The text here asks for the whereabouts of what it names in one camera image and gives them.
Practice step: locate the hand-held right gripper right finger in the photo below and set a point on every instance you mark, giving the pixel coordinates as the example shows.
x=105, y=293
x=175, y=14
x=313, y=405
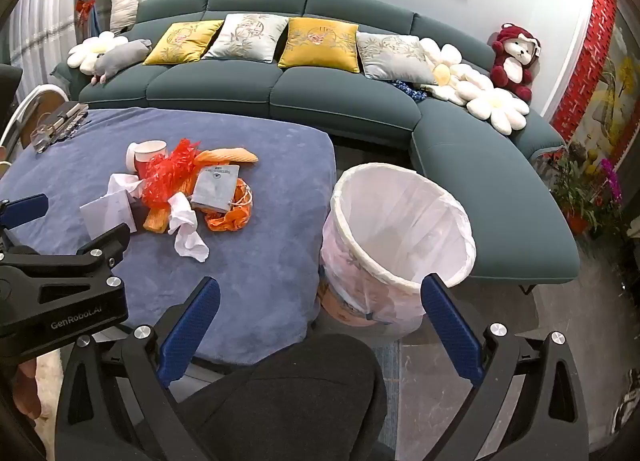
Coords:
x=452, y=328

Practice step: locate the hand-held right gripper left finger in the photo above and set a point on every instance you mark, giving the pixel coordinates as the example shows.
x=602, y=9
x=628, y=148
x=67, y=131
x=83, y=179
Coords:
x=190, y=331

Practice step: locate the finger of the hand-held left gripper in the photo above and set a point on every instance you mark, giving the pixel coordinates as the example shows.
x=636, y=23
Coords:
x=107, y=241
x=25, y=208

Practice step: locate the orange foam fruit net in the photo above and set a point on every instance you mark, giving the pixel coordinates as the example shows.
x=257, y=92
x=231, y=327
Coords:
x=230, y=156
x=156, y=220

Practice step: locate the wastebasket with white plastic liner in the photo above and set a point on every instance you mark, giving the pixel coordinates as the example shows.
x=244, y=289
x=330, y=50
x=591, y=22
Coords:
x=400, y=221

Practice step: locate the orange plastic wrapper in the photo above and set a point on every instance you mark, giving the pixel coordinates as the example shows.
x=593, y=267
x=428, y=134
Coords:
x=232, y=218

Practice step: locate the person's left hand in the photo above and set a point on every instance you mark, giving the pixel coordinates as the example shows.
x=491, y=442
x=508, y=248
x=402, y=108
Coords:
x=25, y=386

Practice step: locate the white paper sheet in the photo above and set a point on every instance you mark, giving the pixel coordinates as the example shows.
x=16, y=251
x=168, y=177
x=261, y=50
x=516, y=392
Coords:
x=107, y=213

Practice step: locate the crumpled white tissue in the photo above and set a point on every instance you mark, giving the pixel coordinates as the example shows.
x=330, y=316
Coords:
x=187, y=236
x=122, y=184

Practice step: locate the white fluffy rug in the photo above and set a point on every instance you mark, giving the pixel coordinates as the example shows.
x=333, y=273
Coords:
x=47, y=381

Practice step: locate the blue floor rug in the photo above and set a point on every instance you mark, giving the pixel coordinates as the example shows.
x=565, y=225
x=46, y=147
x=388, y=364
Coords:
x=390, y=366

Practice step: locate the red plastic wrap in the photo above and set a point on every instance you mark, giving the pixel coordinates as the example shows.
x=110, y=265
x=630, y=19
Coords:
x=165, y=176

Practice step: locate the red and white paper cup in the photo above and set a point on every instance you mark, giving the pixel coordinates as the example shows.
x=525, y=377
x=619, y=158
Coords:
x=147, y=153

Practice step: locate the dark metal tools pile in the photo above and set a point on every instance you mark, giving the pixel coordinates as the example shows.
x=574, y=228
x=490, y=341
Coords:
x=65, y=118

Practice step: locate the person's leg in dark trousers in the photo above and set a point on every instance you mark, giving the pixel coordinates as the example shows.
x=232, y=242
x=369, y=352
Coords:
x=290, y=391

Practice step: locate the grey paper packet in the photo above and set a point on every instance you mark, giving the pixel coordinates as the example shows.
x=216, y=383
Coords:
x=215, y=188

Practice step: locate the blue plush blanket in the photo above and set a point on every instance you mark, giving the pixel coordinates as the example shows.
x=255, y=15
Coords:
x=270, y=241

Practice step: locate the white flower cushion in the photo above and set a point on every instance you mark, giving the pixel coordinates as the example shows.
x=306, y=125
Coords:
x=450, y=61
x=495, y=108
x=87, y=51

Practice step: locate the grey plush toy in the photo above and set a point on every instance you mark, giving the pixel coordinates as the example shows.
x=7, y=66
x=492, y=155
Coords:
x=120, y=56

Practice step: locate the green potted plant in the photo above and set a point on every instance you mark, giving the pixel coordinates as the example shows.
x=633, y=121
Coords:
x=575, y=186

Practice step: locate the white sheer curtain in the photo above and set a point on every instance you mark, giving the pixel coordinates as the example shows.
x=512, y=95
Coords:
x=50, y=16

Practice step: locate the red curtain bow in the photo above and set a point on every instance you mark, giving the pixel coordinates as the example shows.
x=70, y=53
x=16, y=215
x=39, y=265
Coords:
x=85, y=8

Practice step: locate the yellow embroidered pillow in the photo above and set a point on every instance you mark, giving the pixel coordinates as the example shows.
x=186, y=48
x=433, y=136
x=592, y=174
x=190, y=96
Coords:
x=317, y=43
x=182, y=41

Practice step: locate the purple orchid plant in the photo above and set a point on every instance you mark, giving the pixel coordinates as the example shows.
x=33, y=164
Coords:
x=612, y=176

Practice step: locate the blue knitted item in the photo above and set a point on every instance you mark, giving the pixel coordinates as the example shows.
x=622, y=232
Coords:
x=407, y=88

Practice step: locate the grey embroidered pillow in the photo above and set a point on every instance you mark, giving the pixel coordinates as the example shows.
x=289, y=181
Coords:
x=245, y=36
x=392, y=56

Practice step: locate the teal curved sofa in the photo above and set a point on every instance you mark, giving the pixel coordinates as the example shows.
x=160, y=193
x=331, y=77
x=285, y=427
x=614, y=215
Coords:
x=340, y=96

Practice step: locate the red monkey plush toy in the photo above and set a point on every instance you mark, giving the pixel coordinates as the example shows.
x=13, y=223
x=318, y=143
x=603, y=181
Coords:
x=510, y=76

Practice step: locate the white round chair frame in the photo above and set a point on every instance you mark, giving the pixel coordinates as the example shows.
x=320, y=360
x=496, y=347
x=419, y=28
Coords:
x=30, y=101

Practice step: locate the red lattice wall panel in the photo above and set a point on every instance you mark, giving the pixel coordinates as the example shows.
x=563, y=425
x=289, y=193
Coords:
x=590, y=66

